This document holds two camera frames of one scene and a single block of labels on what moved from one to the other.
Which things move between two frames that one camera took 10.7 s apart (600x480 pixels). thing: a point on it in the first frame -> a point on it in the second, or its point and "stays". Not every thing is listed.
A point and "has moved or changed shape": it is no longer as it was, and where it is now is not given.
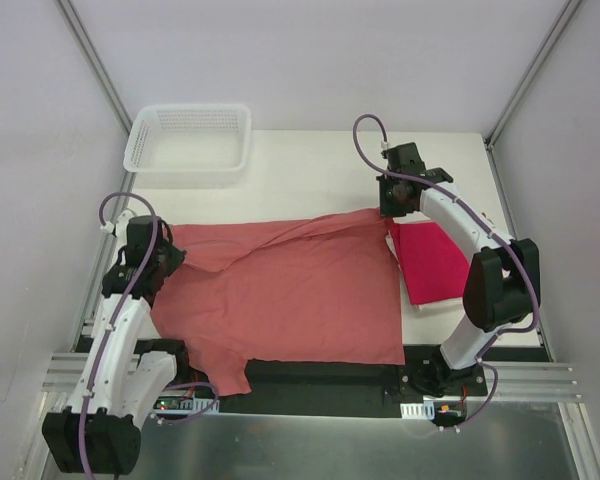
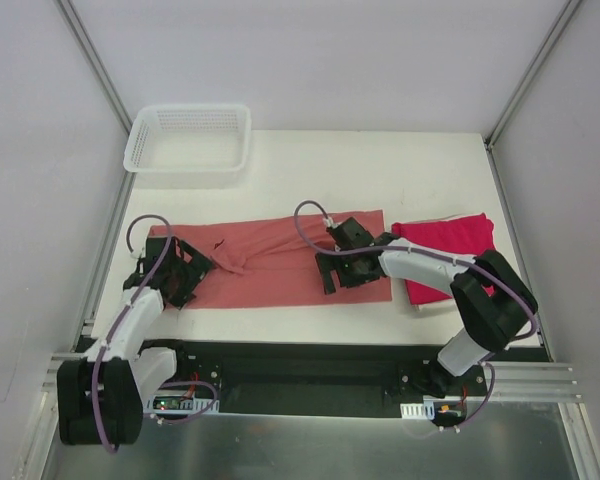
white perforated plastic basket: (191, 138) stays
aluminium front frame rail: (518, 382) stays
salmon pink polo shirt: (319, 288) has moved or changed shape
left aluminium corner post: (90, 54) stays
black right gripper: (390, 201) -> (333, 270)
